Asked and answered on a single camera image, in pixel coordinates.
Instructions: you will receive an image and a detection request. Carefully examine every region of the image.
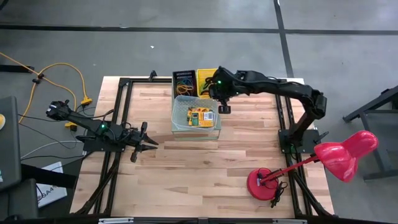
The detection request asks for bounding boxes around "yellow rubber band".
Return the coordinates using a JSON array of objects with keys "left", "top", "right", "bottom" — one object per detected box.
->
[{"left": 176, "top": 85, "right": 193, "bottom": 96}]

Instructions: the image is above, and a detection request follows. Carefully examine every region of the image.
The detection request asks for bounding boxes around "black aluminium table frame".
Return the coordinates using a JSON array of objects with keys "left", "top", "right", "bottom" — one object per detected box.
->
[{"left": 74, "top": 77, "right": 335, "bottom": 218}]

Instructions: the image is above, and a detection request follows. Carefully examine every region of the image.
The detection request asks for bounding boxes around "dark grey equipment case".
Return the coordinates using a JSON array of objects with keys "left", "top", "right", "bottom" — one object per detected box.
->
[{"left": 0, "top": 96, "right": 22, "bottom": 191}]

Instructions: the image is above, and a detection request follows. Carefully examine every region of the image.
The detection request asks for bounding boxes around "white floor cable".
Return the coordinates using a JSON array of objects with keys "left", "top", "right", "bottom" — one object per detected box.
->
[{"left": 20, "top": 140, "right": 83, "bottom": 159}]

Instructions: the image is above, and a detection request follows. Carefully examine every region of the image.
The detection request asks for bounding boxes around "clear plastic container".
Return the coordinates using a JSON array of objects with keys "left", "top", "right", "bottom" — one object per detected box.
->
[{"left": 170, "top": 95, "right": 222, "bottom": 133}]

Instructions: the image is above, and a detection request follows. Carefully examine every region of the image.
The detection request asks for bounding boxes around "black lamp cord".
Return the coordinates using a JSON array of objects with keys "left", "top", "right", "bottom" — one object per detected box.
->
[{"left": 257, "top": 172, "right": 289, "bottom": 208}]

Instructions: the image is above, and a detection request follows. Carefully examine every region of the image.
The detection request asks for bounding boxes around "pink desk lamp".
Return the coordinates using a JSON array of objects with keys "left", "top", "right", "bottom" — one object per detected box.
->
[{"left": 246, "top": 130, "right": 379, "bottom": 202}]

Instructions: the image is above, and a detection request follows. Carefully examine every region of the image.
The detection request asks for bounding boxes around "Crayola crayon box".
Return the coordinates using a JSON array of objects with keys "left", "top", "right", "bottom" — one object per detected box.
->
[
  {"left": 186, "top": 106, "right": 206, "bottom": 115},
  {"left": 189, "top": 111, "right": 216, "bottom": 128}
]

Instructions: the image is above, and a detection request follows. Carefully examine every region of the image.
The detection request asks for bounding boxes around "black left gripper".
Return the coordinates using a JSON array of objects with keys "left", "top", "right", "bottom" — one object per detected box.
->
[{"left": 123, "top": 121, "right": 160, "bottom": 154}]

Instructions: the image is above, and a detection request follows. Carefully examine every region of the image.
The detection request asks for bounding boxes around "black floor cable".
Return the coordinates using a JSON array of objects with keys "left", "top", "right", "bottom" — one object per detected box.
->
[{"left": 17, "top": 107, "right": 94, "bottom": 150}]

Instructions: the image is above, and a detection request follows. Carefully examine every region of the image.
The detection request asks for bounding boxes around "black floor bar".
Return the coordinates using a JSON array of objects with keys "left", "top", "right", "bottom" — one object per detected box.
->
[{"left": 0, "top": 64, "right": 35, "bottom": 74}]

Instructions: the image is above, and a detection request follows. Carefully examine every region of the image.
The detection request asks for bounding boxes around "green perforated metal shelf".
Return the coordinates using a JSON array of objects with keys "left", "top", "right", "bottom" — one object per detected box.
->
[{"left": 170, "top": 70, "right": 223, "bottom": 141}]

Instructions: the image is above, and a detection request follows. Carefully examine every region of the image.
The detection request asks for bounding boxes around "black side table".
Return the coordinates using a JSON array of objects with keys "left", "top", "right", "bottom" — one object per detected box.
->
[{"left": 343, "top": 85, "right": 398, "bottom": 181}]

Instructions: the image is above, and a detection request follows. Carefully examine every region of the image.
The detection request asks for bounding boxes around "yellow extension cable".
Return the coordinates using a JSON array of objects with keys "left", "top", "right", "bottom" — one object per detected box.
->
[{"left": 0, "top": 52, "right": 93, "bottom": 131}]

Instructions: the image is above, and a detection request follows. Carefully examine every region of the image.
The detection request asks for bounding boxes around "silver metal bracket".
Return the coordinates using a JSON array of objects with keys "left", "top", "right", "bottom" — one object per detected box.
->
[
  {"left": 98, "top": 217, "right": 134, "bottom": 224},
  {"left": 272, "top": 218, "right": 308, "bottom": 224}
]

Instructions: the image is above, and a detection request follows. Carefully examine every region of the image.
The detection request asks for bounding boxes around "white printed sheet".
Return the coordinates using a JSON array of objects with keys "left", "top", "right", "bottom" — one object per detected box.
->
[{"left": 36, "top": 161, "right": 68, "bottom": 208}]

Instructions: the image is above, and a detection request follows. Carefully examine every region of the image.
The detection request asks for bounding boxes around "yellow plastic basket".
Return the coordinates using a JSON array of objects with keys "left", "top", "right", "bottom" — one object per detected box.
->
[{"left": 197, "top": 68, "right": 218, "bottom": 100}]

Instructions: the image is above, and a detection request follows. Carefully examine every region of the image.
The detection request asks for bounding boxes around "black mesh basket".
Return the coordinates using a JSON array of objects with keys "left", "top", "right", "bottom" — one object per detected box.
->
[{"left": 172, "top": 70, "right": 198, "bottom": 99}]

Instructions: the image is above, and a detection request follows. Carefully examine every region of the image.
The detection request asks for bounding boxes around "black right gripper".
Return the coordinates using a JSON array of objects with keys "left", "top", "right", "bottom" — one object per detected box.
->
[{"left": 208, "top": 65, "right": 247, "bottom": 106}]

